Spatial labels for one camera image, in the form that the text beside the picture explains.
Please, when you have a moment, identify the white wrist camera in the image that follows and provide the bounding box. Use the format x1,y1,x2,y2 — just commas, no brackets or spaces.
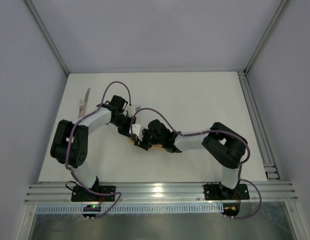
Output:
129,123,144,140
126,104,141,117

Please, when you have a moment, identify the purple cable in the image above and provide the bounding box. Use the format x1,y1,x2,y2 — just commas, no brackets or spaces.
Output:
64,80,132,226
131,107,262,221

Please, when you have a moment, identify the left controller board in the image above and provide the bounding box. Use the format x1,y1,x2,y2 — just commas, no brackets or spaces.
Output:
82,204,101,220

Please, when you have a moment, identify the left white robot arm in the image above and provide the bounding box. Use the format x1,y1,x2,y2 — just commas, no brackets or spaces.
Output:
50,95,132,202

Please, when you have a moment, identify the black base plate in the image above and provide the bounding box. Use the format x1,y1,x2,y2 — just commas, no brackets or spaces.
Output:
71,185,116,202
202,182,250,201

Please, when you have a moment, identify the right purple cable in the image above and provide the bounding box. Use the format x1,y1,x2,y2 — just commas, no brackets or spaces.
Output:
131,107,262,221

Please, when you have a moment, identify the right side aluminium rail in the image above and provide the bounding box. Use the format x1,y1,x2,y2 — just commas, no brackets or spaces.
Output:
237,70,282,182

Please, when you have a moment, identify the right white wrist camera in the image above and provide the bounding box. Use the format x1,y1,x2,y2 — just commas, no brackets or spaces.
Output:
129,123,144,140

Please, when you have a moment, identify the front aluminium rail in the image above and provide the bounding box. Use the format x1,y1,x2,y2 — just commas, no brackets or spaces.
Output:
24,181,298,204

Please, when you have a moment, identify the slotted cable duct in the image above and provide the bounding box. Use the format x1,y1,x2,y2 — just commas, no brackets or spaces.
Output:
35,202,223,215

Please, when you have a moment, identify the right aluminium frame post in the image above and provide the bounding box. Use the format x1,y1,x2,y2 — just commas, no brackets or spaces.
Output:
243,0,291,75

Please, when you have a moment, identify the left aluminium frame post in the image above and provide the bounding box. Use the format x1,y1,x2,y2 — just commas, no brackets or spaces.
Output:
23,0,70,77

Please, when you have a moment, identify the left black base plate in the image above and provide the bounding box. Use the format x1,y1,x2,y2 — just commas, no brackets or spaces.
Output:
71,185,116,202

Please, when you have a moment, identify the controller board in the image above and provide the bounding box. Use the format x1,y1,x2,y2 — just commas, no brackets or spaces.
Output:
222,201,241,219
82,204,101,220

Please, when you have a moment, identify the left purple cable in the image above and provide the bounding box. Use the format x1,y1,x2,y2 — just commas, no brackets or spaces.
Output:
64,80,132,226

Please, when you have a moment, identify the pink handled table knife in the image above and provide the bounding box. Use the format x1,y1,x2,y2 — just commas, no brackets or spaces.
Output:
80,87,91,118

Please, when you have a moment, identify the right controller board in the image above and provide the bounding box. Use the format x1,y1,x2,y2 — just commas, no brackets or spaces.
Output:
222,201,241,219

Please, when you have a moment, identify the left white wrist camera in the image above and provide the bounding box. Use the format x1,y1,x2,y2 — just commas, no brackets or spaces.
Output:
126,104,141,117

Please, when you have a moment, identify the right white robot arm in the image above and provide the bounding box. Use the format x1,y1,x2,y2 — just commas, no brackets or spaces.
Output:
128,119,250,199

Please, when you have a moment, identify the aluminium rail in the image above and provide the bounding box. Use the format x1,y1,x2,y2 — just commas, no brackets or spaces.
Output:
24,181,298,204
237,70,282,182

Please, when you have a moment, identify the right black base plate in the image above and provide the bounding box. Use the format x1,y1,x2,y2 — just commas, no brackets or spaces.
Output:
202,182,250,201

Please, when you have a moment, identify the peach satin cloth napkin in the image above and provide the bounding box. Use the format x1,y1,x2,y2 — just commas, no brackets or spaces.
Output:
129,139,164,150

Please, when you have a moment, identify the aluminium frame post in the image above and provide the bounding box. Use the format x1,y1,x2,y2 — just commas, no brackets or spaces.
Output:
243,0,291,75
23,0,70,77

